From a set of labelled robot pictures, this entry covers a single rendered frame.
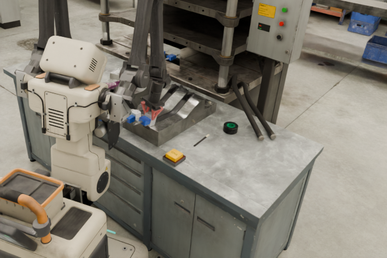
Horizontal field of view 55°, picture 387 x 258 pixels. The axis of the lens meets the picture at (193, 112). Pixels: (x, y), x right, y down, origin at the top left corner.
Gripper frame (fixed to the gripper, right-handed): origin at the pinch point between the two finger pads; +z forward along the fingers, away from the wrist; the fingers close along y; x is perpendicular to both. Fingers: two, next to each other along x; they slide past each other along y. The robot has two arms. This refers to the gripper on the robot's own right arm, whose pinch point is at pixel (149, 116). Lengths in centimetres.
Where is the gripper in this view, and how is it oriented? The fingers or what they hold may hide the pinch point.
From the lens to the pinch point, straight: 186.0
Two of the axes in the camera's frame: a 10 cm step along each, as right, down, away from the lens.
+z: -2.7, 8.4, 4.6
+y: -7.6, -4.8, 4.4
